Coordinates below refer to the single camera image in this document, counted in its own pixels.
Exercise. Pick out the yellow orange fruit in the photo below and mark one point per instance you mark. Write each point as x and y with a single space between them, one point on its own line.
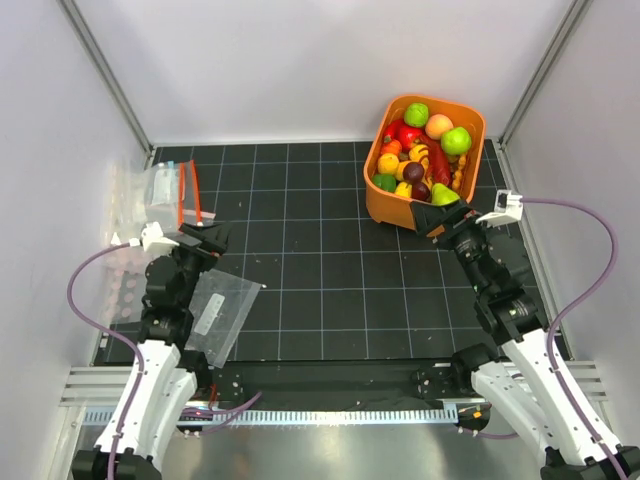
387 164

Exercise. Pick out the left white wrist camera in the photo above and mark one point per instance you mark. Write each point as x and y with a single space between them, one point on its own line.
151 239

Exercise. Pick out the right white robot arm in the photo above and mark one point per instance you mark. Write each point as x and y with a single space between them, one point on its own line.
551 414

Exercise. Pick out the peach fruit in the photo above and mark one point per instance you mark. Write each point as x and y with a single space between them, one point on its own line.
437 125

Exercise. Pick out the orange plastic basket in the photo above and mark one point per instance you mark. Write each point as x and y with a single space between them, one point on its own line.
387 207

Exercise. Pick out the aluminium frame post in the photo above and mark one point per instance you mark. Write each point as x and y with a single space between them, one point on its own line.
559 41
101 64

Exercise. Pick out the aluminium front rail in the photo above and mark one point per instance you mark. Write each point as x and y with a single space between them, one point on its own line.
95 386

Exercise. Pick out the red chili pepper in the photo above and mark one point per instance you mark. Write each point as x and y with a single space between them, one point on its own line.
438 161

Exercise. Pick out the black grid mat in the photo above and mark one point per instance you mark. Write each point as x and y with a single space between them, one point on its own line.
336 284

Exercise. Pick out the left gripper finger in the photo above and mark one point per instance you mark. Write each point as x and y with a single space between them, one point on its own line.
216 238
197 237

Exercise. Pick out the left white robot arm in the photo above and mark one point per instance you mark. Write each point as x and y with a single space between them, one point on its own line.
164 374

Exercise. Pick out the slotted cable duct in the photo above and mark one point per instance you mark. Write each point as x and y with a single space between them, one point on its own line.
101 416

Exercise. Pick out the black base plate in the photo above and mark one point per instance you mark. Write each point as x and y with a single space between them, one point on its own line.
338 385

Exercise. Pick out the left aluminium frame post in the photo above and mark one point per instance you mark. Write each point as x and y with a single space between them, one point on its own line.
101 64

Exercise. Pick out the dark purple plum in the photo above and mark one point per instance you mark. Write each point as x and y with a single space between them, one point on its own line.
413 172

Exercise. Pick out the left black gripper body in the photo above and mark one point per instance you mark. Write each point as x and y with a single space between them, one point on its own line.
193 260

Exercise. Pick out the green bell pepper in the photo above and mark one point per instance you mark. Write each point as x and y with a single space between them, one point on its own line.
385 182

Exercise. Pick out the right aluminium frame post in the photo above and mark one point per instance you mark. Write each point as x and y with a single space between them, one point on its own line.
559 41

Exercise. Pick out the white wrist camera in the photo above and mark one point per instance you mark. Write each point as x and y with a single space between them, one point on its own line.
151 239
508 209

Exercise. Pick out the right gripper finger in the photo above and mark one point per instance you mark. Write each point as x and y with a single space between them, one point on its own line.
430 219
457 207

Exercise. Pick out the green pear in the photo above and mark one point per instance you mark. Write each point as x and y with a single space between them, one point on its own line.
441 195

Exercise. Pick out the small orange pumpkin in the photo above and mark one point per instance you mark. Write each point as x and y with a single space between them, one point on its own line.
392 147

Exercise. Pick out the dark red plum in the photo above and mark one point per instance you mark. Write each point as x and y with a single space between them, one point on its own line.
420 191

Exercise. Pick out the green apple top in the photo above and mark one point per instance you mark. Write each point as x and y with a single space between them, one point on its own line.
416 115

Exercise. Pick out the green apple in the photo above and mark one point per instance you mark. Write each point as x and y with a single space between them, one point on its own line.
456 141
416 115

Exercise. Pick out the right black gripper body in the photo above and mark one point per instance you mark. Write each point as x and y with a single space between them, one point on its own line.
466 226

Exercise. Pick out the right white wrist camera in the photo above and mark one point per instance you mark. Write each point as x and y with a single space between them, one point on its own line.
508 209

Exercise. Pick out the orange zipper clear bag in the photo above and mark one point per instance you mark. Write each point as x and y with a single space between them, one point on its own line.
171 196

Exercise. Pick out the clear bag white label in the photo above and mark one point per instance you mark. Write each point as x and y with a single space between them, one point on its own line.
220 305

